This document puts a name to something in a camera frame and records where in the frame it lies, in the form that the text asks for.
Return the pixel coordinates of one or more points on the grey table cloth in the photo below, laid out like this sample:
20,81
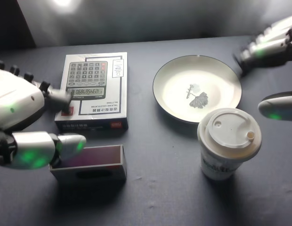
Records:
160,188

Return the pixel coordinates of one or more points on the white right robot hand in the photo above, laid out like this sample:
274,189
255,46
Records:
261,50

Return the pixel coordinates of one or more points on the grey cardboard box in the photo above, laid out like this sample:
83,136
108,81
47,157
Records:
96,171

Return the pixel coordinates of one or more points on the white paper cup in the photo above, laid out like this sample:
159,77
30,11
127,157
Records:
228,131

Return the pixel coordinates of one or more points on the white backdrop board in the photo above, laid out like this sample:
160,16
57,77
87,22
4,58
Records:
148,18

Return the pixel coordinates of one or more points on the white calculator box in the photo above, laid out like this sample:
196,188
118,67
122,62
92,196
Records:
101,94

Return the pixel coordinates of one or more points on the white plate dark rim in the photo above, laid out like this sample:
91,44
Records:
179,80

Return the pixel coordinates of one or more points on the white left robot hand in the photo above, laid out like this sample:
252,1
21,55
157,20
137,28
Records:
16,99

